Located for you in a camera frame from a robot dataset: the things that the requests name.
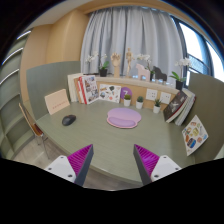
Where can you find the small potted plant left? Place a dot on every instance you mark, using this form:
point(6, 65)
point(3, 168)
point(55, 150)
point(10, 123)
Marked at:
point(127, 100)

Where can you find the pink horse figurine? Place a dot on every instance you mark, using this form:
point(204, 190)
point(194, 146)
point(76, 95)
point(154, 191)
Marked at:
point(142, 72)

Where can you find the wooden hand model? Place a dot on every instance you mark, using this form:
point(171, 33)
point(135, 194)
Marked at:
point(116, 60)

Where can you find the green shelf unit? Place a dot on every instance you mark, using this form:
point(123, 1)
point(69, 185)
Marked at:
point(14, 130)

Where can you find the small potted plant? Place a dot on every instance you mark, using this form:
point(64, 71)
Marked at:
point(127, 100)
point(139, 102)
point(157, 106)

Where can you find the white wall socket left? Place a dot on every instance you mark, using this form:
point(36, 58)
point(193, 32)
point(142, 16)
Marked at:
point(151, 94)

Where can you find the black horse figurine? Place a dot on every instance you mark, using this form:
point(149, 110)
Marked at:
point(159, 74)

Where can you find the red spine magazine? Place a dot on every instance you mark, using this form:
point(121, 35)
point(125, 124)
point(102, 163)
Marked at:
point(87, 90)

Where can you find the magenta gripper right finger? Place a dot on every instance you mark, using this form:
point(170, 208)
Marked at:
point(151, 166)

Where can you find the white wall socket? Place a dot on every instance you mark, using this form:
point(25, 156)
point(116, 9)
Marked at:
point(151, 94)
point(165, 97)

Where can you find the small potted plant middle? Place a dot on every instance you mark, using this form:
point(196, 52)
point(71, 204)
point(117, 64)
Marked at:
point(139, 102)

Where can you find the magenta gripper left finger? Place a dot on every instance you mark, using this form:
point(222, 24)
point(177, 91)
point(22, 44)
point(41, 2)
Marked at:
point(73, 168)

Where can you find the white illustrated card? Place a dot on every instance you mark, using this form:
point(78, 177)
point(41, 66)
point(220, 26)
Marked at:
point(110, 93)

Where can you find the white orchid pot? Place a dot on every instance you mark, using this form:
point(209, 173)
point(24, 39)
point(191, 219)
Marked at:
point(178, 77)
point(103, 66)

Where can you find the small potted plant right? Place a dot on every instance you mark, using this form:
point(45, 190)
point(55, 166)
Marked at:
point(157, 106)

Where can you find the grey curtain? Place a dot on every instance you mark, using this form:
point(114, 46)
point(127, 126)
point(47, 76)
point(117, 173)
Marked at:
point(141, 30)

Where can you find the dark cover book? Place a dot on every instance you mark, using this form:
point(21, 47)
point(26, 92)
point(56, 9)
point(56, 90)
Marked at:
point(174, 105)

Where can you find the colourful sticker sheet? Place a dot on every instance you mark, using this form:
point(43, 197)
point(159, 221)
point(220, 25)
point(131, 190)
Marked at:
point(194, 135)

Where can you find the white orchid middle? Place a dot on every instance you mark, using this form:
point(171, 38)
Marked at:
point(147, 59)

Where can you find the white orchid right pot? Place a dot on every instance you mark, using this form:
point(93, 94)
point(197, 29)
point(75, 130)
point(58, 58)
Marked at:
point(178, 77)

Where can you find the purple round sign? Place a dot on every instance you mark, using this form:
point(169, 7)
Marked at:
point(126, 93)

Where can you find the white wall socket right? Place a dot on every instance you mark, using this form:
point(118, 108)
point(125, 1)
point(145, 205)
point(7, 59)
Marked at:
point(165, 97)

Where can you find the white leaning book stack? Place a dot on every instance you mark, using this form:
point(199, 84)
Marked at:
point(189, 103)

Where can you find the wooden chair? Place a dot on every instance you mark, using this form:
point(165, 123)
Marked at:
point(35, 129)

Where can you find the purple mouse pad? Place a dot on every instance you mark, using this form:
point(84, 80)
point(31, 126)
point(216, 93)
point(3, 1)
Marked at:
point(123, 118)

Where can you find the white orchid left pot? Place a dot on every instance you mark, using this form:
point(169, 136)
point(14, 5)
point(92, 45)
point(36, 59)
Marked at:
point(103, 66)

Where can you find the pink card sign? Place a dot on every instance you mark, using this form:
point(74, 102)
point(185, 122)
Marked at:
point(56, 101)

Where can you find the black computer mouse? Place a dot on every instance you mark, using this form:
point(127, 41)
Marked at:
point(68, 120)

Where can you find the wooden mannequin figure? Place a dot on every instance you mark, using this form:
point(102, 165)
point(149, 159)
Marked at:
point(129, 58)

